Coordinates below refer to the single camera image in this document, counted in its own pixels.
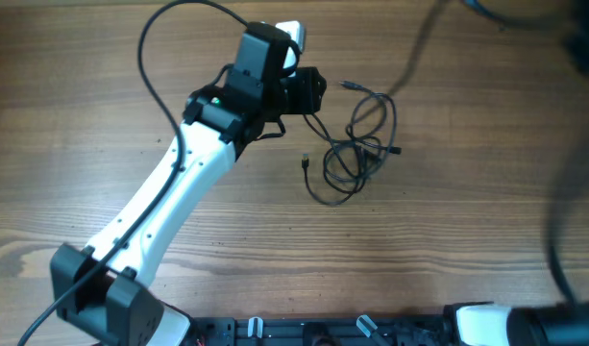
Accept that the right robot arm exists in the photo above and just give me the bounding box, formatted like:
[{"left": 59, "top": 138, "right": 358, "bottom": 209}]
[{"left": 500, "top": 0, "right": 589, "bottom": 345}]

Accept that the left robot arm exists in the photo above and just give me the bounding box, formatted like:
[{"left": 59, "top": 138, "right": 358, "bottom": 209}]
[{"left": 50, "top": 21, "right": 326, "bottom": 345}]

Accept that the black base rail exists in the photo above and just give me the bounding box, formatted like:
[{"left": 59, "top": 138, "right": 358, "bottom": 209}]
[{"left": 182, "top": 315, "right": 454, "bottom": 346}]

